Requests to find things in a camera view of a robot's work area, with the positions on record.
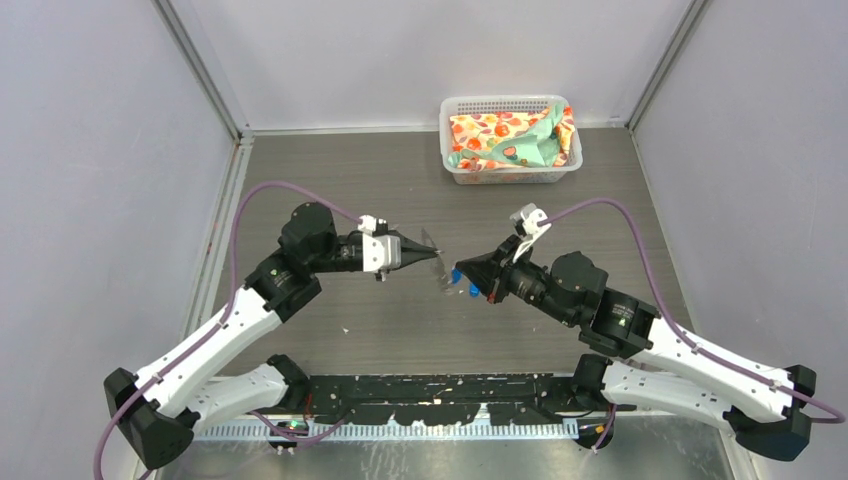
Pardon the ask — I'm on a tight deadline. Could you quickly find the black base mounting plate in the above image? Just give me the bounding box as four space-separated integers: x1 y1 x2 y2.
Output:
278 373 610 426

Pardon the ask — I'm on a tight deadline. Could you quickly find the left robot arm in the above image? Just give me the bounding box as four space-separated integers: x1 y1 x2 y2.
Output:
104 202 439 470

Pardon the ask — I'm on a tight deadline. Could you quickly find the floral patterned cloth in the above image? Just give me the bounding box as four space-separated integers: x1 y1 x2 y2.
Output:
447 102 576 171

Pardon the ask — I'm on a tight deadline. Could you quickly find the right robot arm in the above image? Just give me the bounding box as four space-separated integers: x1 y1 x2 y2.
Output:
456 235 816 462

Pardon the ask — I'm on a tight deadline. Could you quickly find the aluminium frame rail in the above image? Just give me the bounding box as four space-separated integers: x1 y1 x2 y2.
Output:
140 370 747 444

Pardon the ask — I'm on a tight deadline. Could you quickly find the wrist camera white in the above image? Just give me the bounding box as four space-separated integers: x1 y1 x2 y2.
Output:
357 215 400 274
510 203 551 263

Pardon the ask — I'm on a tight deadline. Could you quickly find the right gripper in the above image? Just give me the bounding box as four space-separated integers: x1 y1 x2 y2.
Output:
456 233 577 326

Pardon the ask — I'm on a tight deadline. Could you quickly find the large metal keyring disc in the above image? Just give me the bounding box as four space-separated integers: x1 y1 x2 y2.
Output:
421 228 458 296

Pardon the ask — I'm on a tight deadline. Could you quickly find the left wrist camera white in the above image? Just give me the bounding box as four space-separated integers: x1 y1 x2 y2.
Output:
357 215 400 274

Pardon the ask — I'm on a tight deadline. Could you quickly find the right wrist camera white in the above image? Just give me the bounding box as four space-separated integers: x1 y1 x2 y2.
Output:
510 203 551 263

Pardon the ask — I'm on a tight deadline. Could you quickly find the white plastic basket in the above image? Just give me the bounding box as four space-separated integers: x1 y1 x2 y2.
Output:
439 95 583 185

